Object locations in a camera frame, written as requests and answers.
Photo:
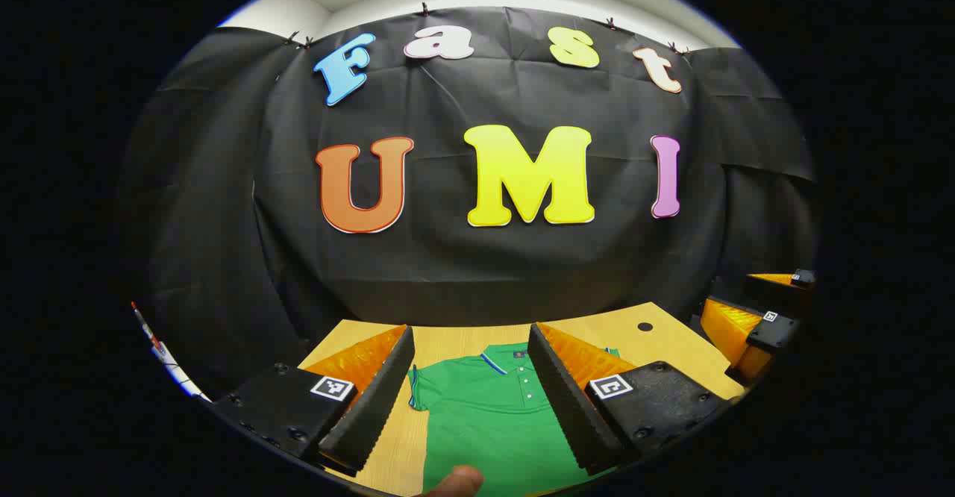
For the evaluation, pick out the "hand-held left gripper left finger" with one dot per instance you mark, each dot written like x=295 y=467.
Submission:
x=377 y=407

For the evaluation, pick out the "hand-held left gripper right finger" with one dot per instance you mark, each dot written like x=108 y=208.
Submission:
x=567 y=400

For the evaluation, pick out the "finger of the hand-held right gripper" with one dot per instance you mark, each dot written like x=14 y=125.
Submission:
x=776 y=292
x=772 y=333

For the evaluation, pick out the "green T-shirt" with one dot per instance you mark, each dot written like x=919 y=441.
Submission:
x=485 y=422

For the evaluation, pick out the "white panel with red mark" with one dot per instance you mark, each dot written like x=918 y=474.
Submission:
x=173 y=369

